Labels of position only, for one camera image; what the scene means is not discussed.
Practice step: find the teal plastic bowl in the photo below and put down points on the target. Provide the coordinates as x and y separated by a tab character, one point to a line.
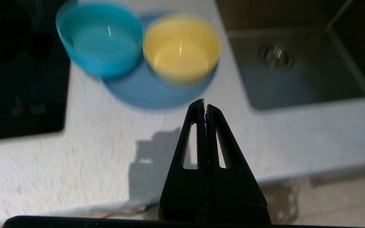
103	47

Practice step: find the stainless steel sink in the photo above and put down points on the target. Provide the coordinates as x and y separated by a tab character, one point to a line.
303	82

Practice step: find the round metal sink drain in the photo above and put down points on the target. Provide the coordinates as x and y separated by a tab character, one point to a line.
276	57

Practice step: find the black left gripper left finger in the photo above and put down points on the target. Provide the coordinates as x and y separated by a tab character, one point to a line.
182	190

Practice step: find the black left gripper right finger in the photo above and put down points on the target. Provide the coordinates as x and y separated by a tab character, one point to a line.
236	190

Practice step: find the blue-grey plate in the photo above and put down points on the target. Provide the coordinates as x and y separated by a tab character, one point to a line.
144	91

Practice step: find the black induction cooktop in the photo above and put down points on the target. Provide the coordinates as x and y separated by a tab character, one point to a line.
24	104

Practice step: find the yellow plastic bowl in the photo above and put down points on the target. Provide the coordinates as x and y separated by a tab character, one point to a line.
182	50

